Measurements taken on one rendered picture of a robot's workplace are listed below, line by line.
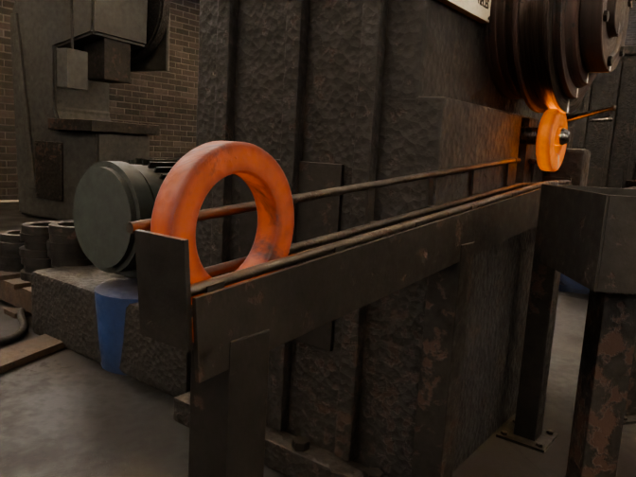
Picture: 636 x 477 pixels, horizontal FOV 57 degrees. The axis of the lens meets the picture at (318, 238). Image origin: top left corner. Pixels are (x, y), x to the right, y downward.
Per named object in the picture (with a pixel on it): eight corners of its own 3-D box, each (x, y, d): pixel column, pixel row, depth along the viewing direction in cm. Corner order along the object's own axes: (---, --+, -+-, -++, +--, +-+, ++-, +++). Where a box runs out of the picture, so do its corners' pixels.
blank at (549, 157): (535, 115, 138) (550, 115, 137) (556, 102, 150) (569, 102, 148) (534, 179, 144) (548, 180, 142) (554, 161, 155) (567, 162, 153)
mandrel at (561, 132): (504, 130, 156) (502, 146, 155) (500, 123, 152) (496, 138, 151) (574, 132, 145) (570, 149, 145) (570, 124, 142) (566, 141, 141)
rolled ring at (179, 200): (293, 133, 67) (272, 132, 69) (161, 149, 53) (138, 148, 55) (298, 288, 71) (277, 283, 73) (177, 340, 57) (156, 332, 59)
